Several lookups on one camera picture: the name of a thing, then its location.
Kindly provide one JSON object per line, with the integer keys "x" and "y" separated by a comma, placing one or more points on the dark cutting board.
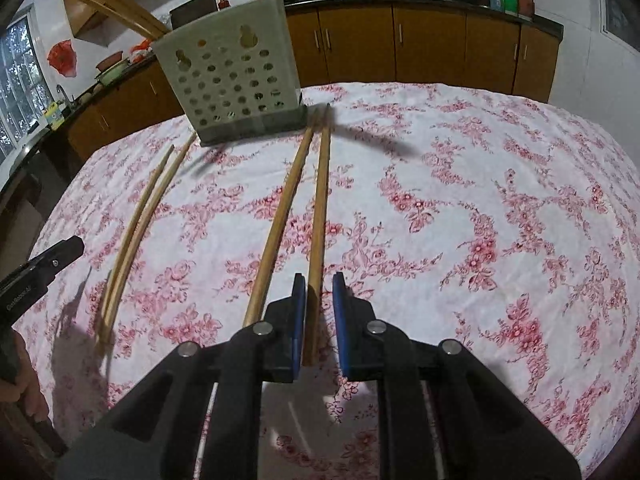
{"x": 194, "y": 10}

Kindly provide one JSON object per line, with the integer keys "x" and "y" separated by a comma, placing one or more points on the barred window with white frame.
{"x": 619, "y": 7}

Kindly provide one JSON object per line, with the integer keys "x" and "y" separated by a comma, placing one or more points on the pale green perforated utensil holder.
{"x": 225, "y": 85}

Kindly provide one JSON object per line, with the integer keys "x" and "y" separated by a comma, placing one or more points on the wooden chopstick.
{"x": 140, "y": 220}
{"x": 280, "y": 220}
{"x": 130, "y": 10}
{"x": 150, "y": 220}
{"x": 318, "y": 220}

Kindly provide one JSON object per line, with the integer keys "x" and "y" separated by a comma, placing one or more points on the person's left hand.
{"x": 30, "y": 390}

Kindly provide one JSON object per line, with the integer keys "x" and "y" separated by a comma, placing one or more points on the red hanging plastic bag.
{"x": 62, "y": 57}

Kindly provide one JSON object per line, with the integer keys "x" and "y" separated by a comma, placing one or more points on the wooden base cabinets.
{"x": 425, "y": 45}

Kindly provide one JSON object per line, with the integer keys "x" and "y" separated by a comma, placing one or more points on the red basin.
{"x": 111, "y": 62}

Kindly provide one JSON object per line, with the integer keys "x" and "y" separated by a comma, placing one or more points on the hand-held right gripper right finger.
{"x": 341, "y": 320}

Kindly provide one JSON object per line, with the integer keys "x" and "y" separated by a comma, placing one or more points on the orange plastic bag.
{"x": 141, "y": 51}

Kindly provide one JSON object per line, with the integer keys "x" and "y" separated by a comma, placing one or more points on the steel faucet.
{"x": 64, "y": 96}

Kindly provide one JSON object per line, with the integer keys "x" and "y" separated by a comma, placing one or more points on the green basin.
{"x": 114, "y": 76}

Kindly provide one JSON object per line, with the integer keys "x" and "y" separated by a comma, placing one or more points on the yellow dish soap bottle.
{"x": 54, "y": 116}

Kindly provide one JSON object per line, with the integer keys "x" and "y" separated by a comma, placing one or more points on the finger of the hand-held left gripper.
{"x": 55, "y": 260}

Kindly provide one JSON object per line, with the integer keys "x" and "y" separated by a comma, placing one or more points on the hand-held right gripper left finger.
{"x": 299, "y": 310}

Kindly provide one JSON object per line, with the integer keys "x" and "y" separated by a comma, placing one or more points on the pink floral tablecloth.
{"x": 450, "y": 235}

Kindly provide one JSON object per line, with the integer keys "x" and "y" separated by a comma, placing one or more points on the black kitchen countertop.
{"x": 400, "y": 1}

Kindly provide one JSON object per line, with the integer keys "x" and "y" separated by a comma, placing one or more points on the barred window beside sink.
{"x": 20, "y": 85}

